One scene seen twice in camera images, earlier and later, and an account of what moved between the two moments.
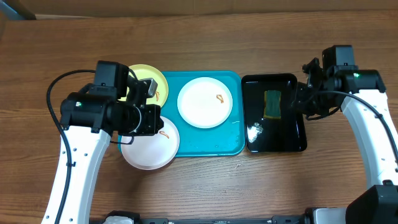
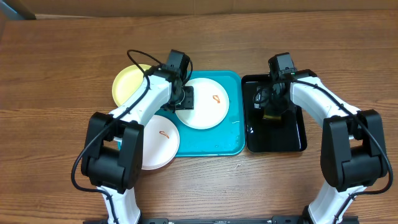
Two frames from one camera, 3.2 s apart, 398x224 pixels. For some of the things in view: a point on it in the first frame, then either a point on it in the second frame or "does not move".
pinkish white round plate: [153, 152] does not move
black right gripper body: [313, 103] → [271, 101]
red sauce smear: [163, 132] does not move
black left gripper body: [137, 123] → [185, 100]
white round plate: [204, 102] does not move
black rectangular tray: [287, 134] does not move
